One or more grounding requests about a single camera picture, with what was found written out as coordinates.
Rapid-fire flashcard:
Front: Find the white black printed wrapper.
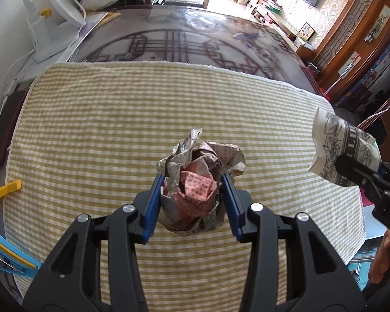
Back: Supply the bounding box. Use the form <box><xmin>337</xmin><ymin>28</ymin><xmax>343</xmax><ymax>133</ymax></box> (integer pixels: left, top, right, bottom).
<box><xmin>309</xmin><ymin>107</ymin><xmax>381</xmax><ymax>187</ymax></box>

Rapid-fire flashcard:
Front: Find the red paper wrapper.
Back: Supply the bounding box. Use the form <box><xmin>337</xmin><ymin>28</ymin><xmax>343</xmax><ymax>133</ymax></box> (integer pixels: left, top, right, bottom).
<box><xmin>157</xmin><ymin>128</ymin><xmax>246</xmax><ymax>237</ymax></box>

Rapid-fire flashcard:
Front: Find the right hand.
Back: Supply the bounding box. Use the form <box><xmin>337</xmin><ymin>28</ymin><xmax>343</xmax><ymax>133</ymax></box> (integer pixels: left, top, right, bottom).
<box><xmin>368</xmin><ymin>229</ymin><xmax>390</xmax><ymax>284</ymax></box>

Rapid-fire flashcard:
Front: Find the blue yellow plastic tool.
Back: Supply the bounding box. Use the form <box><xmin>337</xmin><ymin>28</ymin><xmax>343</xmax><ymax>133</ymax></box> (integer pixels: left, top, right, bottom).
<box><xmin>0</xmin><ymin>235</ymin><xmax>42</xmax><ymax>278</ymax></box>

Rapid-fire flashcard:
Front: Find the red floor waste bin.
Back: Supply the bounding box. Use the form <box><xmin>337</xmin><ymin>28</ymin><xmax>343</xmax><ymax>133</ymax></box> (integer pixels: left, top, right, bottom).
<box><xmin>306</xmin><ymin>62</ymin><xmax>321</xmax><ymax>79</ymax></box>

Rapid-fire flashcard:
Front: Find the yellow plastic clip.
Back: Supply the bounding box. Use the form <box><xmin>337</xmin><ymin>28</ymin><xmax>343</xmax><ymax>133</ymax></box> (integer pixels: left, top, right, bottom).
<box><xmin>0</xmin><ymin>180</ymin><xmax>22</xmax><ymax>199</ymax></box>

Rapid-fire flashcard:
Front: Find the wooden tv cabinet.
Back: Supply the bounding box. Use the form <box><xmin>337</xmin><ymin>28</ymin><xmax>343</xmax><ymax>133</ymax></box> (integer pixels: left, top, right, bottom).
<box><xmin>251</xmin><ymin>4</ymin><xmax>316</xmax><ymax>63</ymax></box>

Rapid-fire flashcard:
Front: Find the patterned glass table cover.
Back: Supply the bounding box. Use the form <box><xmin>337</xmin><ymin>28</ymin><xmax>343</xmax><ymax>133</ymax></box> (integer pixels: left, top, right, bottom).
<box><xmin>71</xmin><ymin>6</ymin><xmax>320</xmax><ymax>94</ymax></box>

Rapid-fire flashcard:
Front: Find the white desk lamp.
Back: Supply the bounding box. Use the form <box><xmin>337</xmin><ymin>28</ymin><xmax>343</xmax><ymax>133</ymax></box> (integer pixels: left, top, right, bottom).
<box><xmin>22</xmin><ymin>0</ymin><xmax>86</xmax><ymax>63</ymax></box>

